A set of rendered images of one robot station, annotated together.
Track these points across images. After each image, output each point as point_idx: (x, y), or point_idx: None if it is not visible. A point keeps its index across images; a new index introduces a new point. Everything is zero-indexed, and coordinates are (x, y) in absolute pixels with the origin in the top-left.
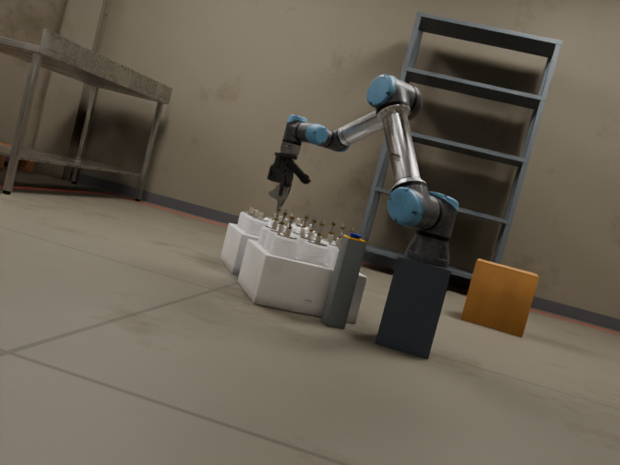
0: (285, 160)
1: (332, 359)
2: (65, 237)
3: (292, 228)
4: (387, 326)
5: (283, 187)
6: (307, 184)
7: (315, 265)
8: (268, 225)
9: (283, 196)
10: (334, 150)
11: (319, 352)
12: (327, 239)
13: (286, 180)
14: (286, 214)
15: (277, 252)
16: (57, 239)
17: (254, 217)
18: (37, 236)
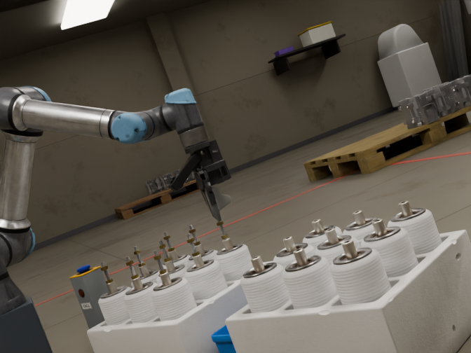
0: (205, 151)
1: (79, 350)
2: (463, 225)
3: (274, 258)
4: None
5: (202, 193)
6: (176, 190)
7: None
8: (241, 244)
9: (208, 204)
10: (137, 141)
11: (91, 347)
12: (176, 281)
13: (197, 183)
14: (189, 232)
15: None
16: (441, 226)
17: (329, 227)
18: (441, 221)
